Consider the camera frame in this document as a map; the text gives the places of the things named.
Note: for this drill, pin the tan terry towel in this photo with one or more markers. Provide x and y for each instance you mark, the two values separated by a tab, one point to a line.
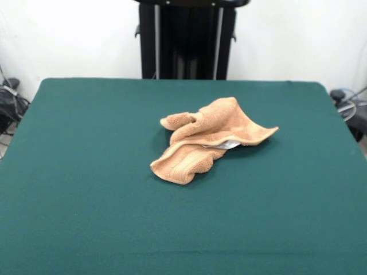
223	120

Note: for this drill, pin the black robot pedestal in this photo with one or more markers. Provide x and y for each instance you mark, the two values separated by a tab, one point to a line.
189	43

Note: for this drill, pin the dark green tablecloth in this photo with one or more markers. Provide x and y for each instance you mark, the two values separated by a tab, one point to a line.
86	186

